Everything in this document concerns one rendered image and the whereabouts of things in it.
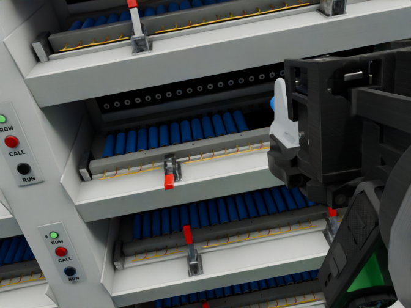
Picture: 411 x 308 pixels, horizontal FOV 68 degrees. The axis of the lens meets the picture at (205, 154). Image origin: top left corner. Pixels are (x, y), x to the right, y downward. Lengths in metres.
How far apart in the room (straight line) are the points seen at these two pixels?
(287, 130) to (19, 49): 0.37
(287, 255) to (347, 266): 0.44
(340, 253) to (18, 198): 0.47
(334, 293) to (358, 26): 0.37
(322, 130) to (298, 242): 0.49
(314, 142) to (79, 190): 0.44
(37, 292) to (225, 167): 0.44
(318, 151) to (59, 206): 0.44
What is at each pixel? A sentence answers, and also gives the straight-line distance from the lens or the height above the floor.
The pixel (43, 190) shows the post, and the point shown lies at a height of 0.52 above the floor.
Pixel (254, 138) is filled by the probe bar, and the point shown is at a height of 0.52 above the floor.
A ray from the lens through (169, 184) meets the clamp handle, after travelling 0.42.
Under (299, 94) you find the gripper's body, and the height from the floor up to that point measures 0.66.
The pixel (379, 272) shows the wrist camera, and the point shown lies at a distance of 0.19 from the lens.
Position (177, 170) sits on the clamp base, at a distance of 0.49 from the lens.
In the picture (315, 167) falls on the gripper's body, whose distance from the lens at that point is 0.17.
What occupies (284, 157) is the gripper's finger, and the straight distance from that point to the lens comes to 0.21.
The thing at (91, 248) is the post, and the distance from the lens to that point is 0.57.
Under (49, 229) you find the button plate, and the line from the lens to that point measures 0.56.
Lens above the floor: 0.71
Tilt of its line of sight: 23 degrees down
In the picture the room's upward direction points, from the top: 11 degrees counter-clockwise
